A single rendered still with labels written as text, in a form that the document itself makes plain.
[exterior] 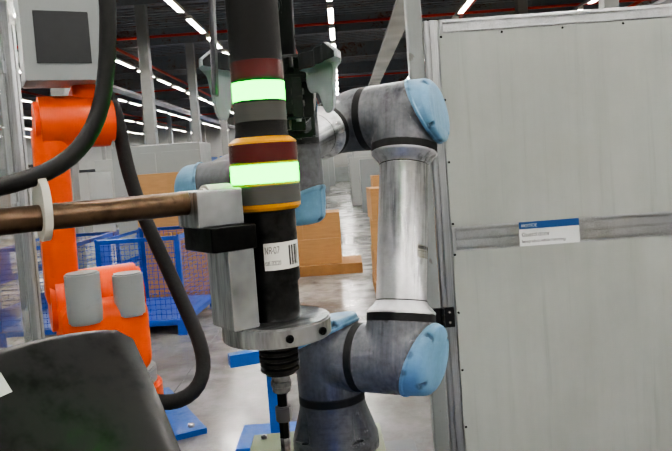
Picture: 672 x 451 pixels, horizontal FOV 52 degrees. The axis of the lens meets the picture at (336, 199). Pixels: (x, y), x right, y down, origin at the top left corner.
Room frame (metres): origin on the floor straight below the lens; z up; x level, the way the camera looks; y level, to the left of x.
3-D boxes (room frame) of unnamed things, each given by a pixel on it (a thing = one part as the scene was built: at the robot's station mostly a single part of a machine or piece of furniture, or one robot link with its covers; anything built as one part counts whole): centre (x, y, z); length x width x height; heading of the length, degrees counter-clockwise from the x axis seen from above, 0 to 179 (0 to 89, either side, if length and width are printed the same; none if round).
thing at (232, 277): (0.43, 0.05, 1.50); 0.09 x 0.07 x 0.10; 126
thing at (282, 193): (0.44, 0.04, 1.54); 0.04 x 0.04 x 0.01
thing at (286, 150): (0.44, 0.04, 1.57); 0.04 x 0.04 x 0.01
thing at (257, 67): (0.44, 0.04, 1.62); 0.03 x 0.03 x 0.01
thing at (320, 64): (0.63, 0.00, 1.64); 0.09 x 0.03 x 0.06; 27
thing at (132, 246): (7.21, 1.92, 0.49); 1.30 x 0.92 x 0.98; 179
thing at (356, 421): (1.18, 0.03, 1.11); 0.15 x 0.15 x 0.10
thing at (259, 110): (0.44, 0.04, 1.59); 0.03 x 0.03 x 0.01
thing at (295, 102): (0.73, 0.05, 1.63); 0.12 x 0.08 x 0.09; 1
